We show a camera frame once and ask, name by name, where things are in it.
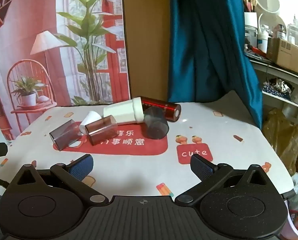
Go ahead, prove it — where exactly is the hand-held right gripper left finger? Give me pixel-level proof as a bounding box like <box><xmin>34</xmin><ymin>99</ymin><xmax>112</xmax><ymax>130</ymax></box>
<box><xmin>13</xmin><ymin>154</ymin><xmax>109</xmax><ymax>204</ymax></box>

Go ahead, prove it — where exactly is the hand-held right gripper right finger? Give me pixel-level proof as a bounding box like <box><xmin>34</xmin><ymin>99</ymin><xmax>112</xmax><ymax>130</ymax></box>
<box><xmin>174</xmin><ymin>154</ymin><xmax>277</xmax><ymax>204</ymax></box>

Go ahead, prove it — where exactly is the grey translucent cup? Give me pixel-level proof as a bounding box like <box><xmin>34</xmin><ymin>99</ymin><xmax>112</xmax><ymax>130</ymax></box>
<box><xmin>49</xmin><ymin>120</ymin><xmax>82</xmax><ymax>152</ymax></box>

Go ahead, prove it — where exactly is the brown translucent cup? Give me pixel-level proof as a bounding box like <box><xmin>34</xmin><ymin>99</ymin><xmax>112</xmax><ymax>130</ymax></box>
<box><xmin>85</xmin><ymin>115</ymin><xmax>118</xmax><ymax>146</ymax></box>

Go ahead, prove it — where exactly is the small white cup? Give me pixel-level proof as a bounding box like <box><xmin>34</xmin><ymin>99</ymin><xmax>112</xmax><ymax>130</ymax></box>
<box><xmin>78</xmin><ymin>111</ymin><xmax>102</xmax><ymax>134</ymax></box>

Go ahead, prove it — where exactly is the dark smoky cup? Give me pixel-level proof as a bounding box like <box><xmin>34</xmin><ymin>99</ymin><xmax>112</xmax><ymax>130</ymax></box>
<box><xmin>144</xmin><ymin>106</ymin><xmax>170</xmax><ymax>140</ymax></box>

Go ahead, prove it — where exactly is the large white cup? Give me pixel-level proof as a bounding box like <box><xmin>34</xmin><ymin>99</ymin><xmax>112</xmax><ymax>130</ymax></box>
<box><xmin>103</xmin><ymin>97</ymin><xmax>145</xmax><ymax>125</ymax></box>

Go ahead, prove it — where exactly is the shiny red cup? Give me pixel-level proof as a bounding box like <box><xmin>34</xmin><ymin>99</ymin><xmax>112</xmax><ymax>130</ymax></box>
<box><xmin>141</xmin><ymin>96</ymin><xmax>182</xmax><ymax>123</ymax></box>

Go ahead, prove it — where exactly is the printed tablecloth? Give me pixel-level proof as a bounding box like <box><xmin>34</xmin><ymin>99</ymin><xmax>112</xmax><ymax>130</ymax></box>
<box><xmin>0</xmin><ymin>90</ymin><xmax>295</xmax><ymax>205</ymax></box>

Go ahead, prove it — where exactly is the yellow plastic bag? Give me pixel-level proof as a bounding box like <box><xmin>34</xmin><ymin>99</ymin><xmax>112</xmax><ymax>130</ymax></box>
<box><xmin>262</xmin><ymin>108</ymin><xmax>298</xmax><ymax>177</ymax></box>

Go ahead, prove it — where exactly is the pink bucket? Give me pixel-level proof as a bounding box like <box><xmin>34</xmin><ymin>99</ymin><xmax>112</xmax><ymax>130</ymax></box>
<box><xmin>279</xmin><ymin>199</ymin><xmax>298</xmax><ymax>240</ymax></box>

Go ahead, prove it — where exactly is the white shelf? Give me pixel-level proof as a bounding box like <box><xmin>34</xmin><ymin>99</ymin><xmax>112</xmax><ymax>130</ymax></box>
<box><xmin>246</xmin><ymin>52</ymin><xmax>298</xmax><ymax>109</ymax></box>

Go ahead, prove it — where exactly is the teal curtain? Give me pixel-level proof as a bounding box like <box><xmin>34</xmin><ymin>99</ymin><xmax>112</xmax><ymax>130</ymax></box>
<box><xmin>167</xmin><ymin>0</ymin><xmax>263</xmax><ymax>131</ymax></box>

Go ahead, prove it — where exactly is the white bottle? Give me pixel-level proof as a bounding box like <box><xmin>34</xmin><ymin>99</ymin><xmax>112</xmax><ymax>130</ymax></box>
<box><xmin>257</xmin><ymin>26</ymin><xmax>269</xmax><ymax>54</ymax></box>

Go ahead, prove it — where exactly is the cardboard box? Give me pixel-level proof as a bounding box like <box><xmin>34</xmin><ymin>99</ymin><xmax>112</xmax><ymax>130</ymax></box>
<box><xmin>266</xmin><ymin>37</ymin><xmax>298</xmax><ymax>78</ymax></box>

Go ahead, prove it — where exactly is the white brush holder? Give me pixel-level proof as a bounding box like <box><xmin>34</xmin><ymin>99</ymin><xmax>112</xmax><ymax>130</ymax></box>
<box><xmin>242</xmin><ymin>0</ymin><xmax>258</xmax><ymax>28</ymax></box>

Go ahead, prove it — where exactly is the clear plastic bottle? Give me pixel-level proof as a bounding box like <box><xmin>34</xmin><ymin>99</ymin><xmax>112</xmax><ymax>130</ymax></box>
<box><xmin>287</xmin><ymin>15</ymin><xmax>298</xmax><ymax>48</ymax></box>

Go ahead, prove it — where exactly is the round white vanity mirror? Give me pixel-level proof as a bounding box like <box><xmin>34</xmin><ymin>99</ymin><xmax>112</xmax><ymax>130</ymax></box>
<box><xmin>253</xmin><ymin>0</ymin><xmax>288</xmax><ymax>40</ymax></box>

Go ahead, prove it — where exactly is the wall poster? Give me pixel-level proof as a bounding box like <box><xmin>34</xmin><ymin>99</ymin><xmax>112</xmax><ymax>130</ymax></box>
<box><xmin>0</xmin><ymin>0</ymin><xmax>132</xmax><ymax>141</ymax></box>

